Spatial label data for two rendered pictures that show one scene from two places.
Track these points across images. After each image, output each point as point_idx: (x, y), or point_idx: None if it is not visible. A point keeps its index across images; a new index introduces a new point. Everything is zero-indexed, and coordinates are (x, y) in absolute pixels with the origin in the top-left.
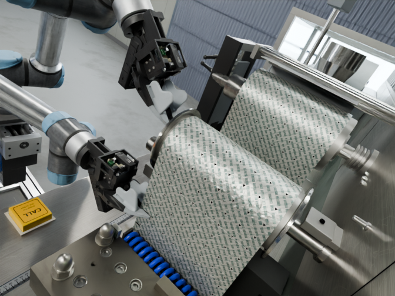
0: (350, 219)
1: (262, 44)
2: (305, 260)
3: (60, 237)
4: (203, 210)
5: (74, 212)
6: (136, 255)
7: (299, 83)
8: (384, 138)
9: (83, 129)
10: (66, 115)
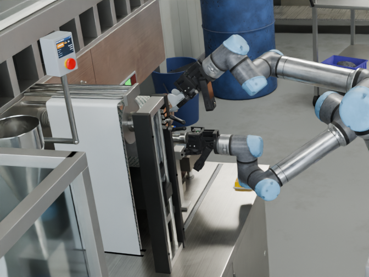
0: None
1: (133, 86)
2: None
3: (220, 184)
4: None
5: (228, 194)
6: None
7: (90, 113)
8: (28, 111)
9: (232, 137)
10: (251, 137)
